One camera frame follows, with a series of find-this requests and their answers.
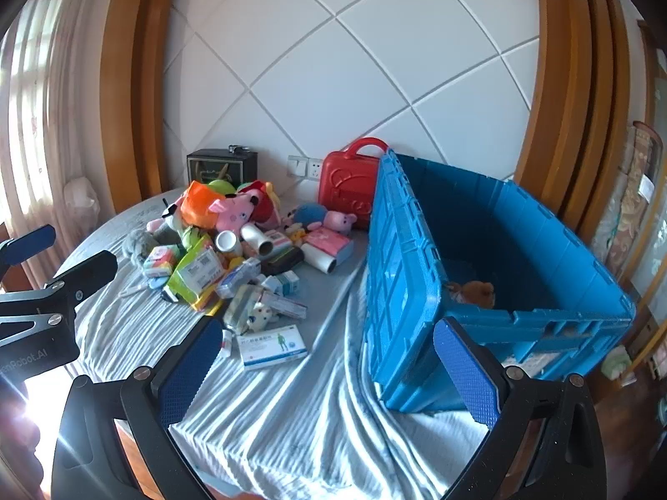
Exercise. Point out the white blue flat medicine box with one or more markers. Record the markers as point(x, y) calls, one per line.
point(271, 346)

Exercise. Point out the yellow plastic pack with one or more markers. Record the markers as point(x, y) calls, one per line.
point(203, 302)

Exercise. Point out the teal white medicine box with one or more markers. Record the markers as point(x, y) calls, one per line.
point(287, 284)

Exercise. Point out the small yellow plush toy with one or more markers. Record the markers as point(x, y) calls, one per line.
point(295, 232)

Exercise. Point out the pink pig plush toy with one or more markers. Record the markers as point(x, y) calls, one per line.
point(234, 211)

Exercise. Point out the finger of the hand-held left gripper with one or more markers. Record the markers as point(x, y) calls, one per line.
point(83, 273)
point(31, 240)

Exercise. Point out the pink white carton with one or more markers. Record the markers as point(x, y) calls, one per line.
point(279, 240)

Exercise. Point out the grey plush toy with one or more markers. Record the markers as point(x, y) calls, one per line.
point(139, 244)

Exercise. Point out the brown plush toy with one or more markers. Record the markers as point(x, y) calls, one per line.
point(477, 291)

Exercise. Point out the white wall socket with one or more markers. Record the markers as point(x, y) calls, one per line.
point(316, 167)

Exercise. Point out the colourful sponge pack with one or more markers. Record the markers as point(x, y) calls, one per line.
point(160, 260)

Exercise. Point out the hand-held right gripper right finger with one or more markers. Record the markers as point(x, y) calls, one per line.
point(466, 375)

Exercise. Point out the white paper roll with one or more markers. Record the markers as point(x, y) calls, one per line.
point(320, 259)

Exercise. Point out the green pink wet wipes pack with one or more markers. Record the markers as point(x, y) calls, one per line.
point(195, 271)

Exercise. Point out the blue plastic crate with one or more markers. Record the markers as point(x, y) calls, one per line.
point(401, 271)

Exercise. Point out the red plastic carry case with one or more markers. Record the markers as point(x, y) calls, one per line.
point(344, 187)

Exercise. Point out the blue pig plush toy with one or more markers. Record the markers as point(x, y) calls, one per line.
point(312, 214)

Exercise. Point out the black green bottle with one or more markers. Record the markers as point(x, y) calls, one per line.
point(284, 259)

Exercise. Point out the white wall switch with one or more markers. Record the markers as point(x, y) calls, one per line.
point(298, 165)

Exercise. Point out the plain white medicine box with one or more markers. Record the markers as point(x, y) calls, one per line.
point(270, 285)

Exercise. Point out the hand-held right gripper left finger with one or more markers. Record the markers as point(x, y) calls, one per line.
point(190, 370)

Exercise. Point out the light sheer curtain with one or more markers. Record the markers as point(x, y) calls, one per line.
point(47, 114)

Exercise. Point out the green white cloth bundle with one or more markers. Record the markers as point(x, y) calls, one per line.
point(617, 364)

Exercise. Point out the white plastic bag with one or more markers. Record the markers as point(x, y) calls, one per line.
point(81, 198)

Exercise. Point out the pink tissue pack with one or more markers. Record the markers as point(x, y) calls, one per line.
point(328, 239)

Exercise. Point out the long pink white box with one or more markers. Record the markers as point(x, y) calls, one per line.
point(286, 306)

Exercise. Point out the orange plush toy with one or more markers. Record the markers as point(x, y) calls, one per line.
point(197, 203)

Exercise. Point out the wooden wall trim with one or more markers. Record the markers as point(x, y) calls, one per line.
point(135, 88)
point(568, 88)

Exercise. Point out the white pink plush toy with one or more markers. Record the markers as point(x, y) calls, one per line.
point(159, 224)

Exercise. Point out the black gift box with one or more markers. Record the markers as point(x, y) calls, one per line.
point(234, 167)

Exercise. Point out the green frog plush toy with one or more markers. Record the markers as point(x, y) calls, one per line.
point(221, 186)

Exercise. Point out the white roll with cardboard core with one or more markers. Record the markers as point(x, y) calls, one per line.
point(256, 237)

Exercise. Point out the white paper cup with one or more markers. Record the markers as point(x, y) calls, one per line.
point(227, 244)

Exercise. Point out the white bear plush toy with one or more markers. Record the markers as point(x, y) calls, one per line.
point(260, 316)

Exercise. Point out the clear tape roll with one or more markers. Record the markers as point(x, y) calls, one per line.
point(237, 307)

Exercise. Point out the wooden frosted glass door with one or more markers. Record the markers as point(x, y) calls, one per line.
point(657, 104)

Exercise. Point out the striped grey bed sheet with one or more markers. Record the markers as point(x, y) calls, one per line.
point(312, 427)

